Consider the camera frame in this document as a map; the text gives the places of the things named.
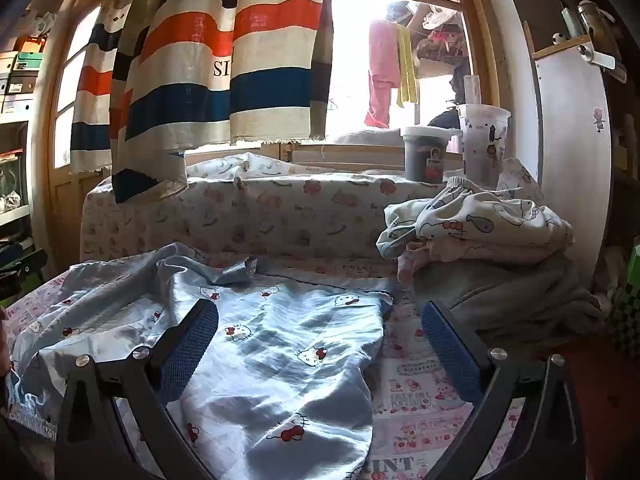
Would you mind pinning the pink hanging garment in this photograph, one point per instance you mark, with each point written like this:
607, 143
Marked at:
382, 60

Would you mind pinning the white door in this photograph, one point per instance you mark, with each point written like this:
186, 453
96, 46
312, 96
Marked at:
570, 185

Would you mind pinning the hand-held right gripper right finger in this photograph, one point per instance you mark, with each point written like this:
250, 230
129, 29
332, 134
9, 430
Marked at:
450, 350

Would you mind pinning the yellow hanging cloth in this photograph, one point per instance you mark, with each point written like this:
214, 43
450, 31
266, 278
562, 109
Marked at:
406, 75

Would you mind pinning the pink folded garment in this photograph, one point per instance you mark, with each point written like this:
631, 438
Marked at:
475, 252

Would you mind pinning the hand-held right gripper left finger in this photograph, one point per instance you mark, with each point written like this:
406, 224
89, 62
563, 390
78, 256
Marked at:
190, 345

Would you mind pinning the green checkered box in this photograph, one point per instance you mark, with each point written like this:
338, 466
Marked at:
627, 310

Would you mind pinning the stack of shoe boxes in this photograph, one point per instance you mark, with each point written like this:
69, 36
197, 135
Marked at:
20, 80

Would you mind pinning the cream printed headboard cover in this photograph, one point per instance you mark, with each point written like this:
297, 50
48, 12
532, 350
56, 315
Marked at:
280, 215

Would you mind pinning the light blue cat-print pants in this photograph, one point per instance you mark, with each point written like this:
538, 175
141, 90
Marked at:
280, 360

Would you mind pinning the dark container with white lid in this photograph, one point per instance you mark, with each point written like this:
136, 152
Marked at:
425, 157

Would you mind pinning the tall printed plastic cup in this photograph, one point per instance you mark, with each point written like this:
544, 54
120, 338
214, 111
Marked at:
480, 150

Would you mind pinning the white cat-print garment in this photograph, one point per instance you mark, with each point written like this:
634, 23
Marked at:
480, 220

